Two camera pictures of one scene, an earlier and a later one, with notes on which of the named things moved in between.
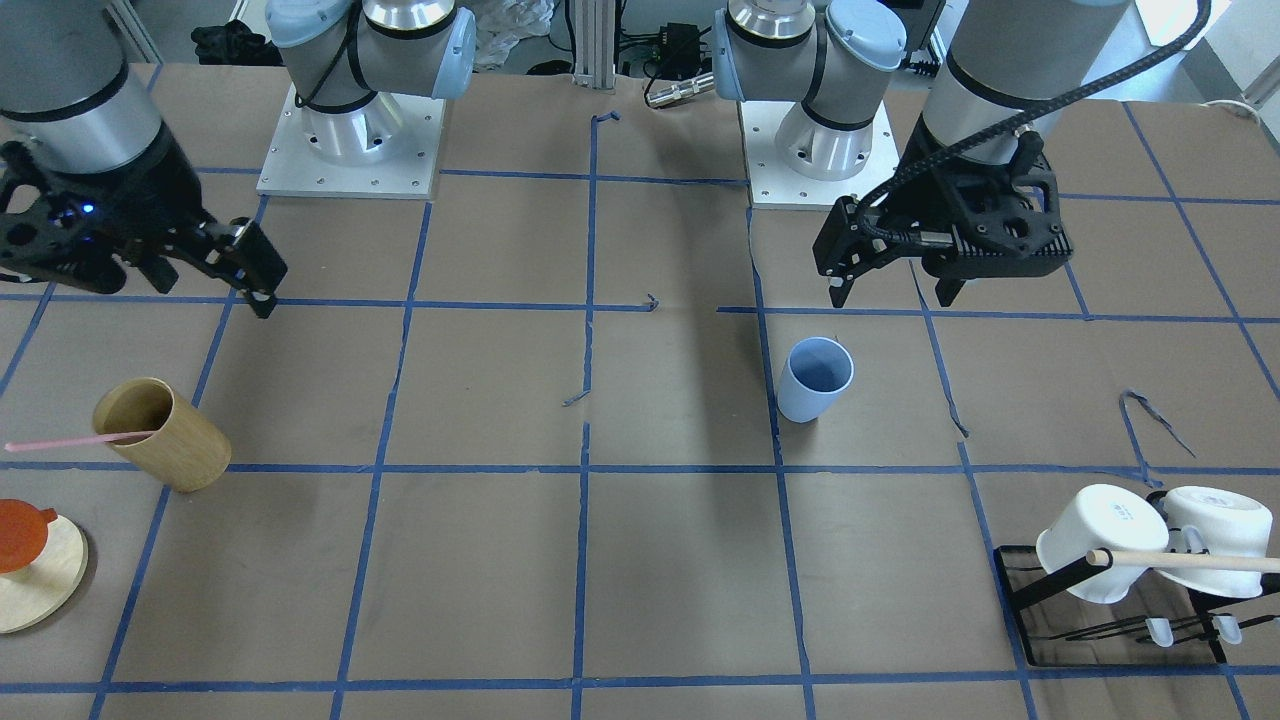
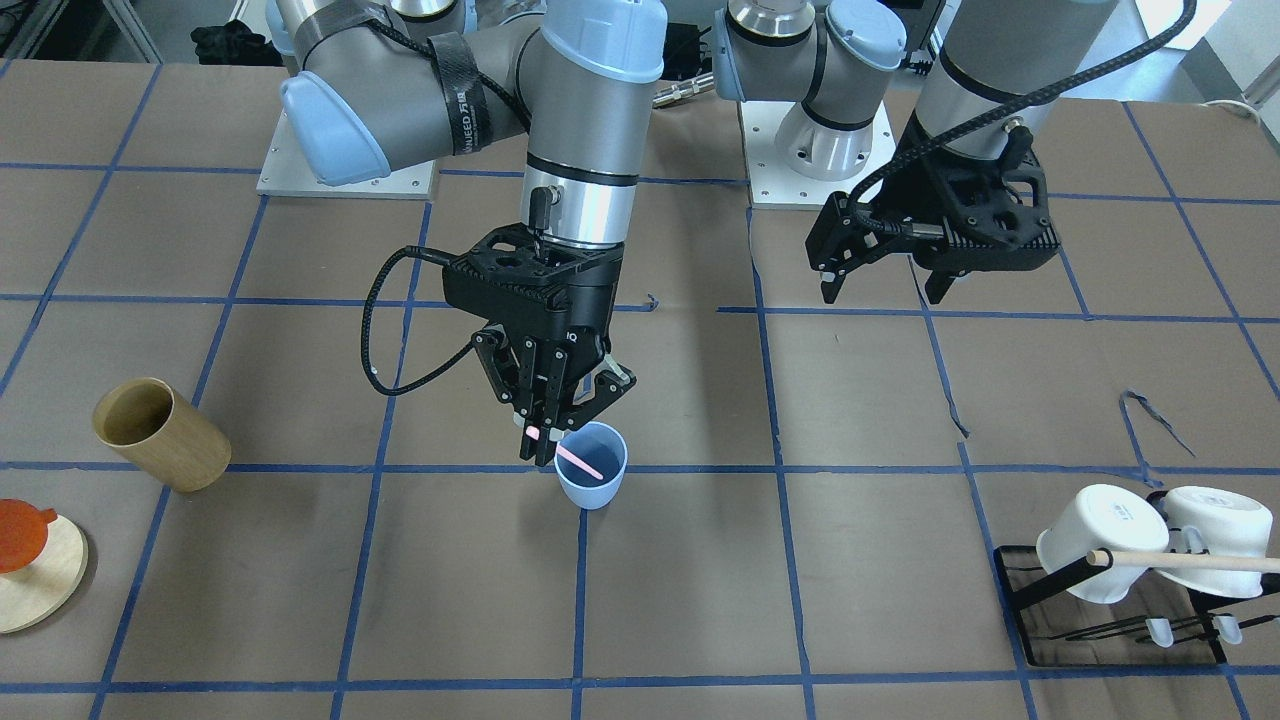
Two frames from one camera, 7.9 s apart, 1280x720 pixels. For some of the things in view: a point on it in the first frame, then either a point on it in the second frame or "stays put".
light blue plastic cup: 815,374 -> 591,460
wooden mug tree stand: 34,596 stays put
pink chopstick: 51,443 -> 534,433
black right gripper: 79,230 -> 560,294
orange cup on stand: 23,533 stays put
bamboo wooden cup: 184,451 stays put
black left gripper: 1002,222 stays put
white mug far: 1227,524 stays put
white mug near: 1102,516 stays put
